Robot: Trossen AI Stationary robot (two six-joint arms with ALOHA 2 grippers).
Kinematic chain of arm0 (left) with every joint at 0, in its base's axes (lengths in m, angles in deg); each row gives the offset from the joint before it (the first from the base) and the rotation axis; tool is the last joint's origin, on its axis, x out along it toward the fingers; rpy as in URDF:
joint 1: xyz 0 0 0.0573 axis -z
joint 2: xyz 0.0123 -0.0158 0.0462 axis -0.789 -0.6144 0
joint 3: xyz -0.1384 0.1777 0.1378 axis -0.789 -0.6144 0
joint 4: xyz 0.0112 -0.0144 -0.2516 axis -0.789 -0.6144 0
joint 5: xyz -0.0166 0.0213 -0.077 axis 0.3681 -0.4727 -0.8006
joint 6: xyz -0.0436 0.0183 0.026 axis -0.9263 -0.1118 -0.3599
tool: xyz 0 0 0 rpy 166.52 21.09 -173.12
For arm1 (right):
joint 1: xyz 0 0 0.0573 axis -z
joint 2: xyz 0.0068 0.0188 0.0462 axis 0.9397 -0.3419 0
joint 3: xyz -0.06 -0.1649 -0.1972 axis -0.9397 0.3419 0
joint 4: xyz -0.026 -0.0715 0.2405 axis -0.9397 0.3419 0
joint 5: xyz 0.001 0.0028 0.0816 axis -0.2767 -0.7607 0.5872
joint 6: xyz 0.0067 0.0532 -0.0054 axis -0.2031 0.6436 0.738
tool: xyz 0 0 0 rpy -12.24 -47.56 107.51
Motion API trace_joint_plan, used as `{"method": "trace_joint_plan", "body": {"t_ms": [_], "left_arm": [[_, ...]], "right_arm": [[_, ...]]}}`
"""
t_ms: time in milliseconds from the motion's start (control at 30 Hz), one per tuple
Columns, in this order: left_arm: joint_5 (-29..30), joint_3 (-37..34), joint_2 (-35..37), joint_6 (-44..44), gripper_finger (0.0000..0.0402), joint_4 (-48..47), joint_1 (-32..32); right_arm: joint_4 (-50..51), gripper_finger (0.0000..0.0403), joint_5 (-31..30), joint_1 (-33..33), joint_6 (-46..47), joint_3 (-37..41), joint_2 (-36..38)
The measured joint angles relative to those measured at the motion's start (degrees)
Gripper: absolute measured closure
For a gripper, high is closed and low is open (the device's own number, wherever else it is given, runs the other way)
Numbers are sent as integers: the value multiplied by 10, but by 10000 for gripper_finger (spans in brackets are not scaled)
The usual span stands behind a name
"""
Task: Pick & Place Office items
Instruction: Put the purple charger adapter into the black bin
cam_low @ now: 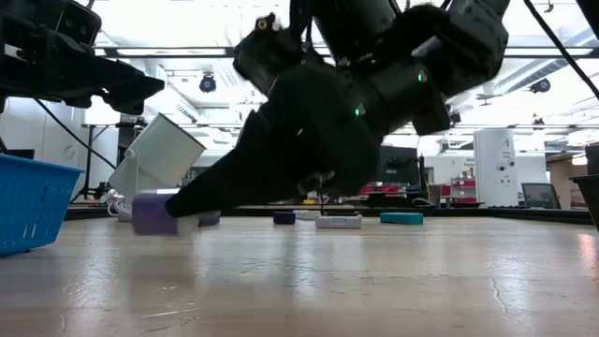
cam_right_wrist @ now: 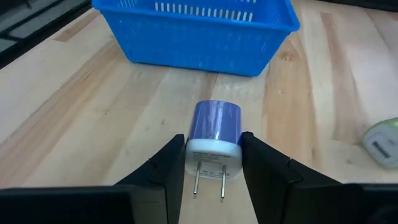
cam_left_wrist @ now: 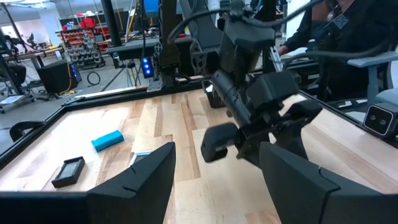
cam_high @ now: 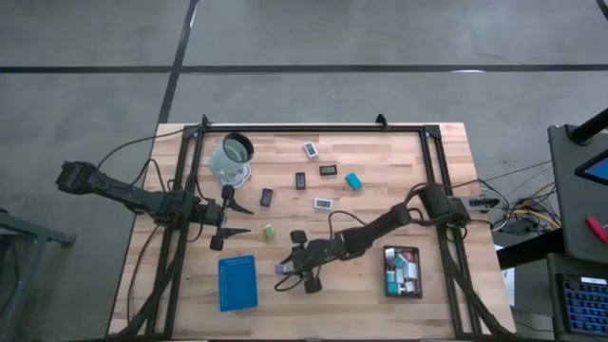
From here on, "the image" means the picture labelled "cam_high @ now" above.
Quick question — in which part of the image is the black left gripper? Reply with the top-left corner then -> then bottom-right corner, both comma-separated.
192,184 -> 256,252

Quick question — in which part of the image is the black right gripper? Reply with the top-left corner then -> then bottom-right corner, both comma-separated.
278,229 -> 343,295

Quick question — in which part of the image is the blue plastic basket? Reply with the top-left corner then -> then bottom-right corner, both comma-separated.
217,254 -> 259,314

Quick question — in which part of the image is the black plastic basket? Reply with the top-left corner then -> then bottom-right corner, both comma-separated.
382,244 -> 424,299

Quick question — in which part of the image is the grey metal stand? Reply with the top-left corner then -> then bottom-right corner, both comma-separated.
0,208 -> 77,342

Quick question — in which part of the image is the white paper sheet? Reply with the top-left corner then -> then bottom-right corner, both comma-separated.
493,244 -> 517,308

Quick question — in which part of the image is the grey equipment cart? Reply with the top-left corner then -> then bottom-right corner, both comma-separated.
545,123 -> 608,342

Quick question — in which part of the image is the keyboard with lit keys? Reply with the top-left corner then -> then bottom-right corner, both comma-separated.
555,273 -> 608,336

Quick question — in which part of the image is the monitor with blue screen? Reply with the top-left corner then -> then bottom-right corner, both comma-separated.
573,149 -> 608,187

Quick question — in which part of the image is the black pole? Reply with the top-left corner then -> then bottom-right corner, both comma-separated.
567,107 -> 608,146

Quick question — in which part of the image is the white coiled cable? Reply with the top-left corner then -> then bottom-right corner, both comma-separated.
216,161 -> 253,191

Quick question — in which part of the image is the bundle of floor cables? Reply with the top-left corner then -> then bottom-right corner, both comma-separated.
488,161 -> 564,237

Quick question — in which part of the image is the red handled tool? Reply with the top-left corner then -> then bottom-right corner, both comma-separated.
584,216 -> 608,244

